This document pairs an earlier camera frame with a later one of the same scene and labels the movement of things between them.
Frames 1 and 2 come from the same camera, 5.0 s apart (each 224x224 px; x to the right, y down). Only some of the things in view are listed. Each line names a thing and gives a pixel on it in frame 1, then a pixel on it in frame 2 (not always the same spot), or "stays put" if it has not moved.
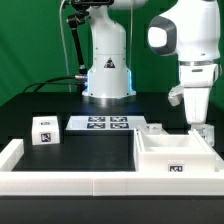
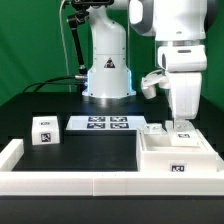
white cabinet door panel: x=207 y=131 -> x=182 y=133
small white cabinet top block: x=45 y=130 stays put
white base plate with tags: x=108 y=122 stays put
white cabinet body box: x=173 y=153 stays put
